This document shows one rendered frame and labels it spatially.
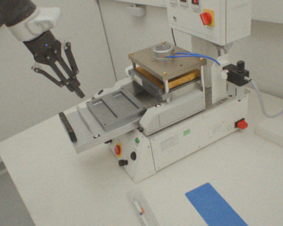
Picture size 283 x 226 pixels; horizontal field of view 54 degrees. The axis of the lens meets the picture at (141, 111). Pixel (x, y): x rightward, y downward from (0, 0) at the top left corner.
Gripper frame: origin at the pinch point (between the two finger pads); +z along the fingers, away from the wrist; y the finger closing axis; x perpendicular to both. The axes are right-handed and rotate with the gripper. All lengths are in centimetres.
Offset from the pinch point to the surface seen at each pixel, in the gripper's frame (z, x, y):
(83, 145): 15.9, 3.8, 10.1
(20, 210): 102, -89, 67
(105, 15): 51, -134, -83
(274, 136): 50, 37, -43
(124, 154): 35.8, 1.6, 0.5
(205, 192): 43, 33, -8
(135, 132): 26.6, 6.2, -6.7
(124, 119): 18.1, 6.0, -6.0
